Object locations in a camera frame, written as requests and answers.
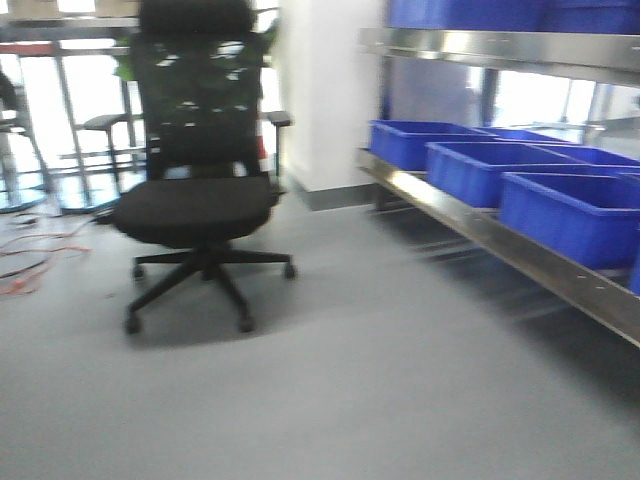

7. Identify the blue bin far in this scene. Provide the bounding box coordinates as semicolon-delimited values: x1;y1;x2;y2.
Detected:
369;119;497;171

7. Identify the blue bin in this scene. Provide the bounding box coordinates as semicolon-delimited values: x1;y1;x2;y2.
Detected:
499;172;639;270
369;119;497;171
426;142;590;209

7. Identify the blue bin middle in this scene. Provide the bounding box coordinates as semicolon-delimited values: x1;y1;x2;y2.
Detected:
426;142;590;209

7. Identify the blue bin near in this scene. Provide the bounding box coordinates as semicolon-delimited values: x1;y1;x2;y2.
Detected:
499;172;639;270

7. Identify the black office chair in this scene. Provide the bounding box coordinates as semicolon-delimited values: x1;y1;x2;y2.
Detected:
110;1;297;334

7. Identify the stainless steel shelf rack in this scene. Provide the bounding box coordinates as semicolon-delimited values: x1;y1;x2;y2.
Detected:
355;27;640;349

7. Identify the orange floor cable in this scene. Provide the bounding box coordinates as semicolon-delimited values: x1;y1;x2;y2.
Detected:
0;227;94;296

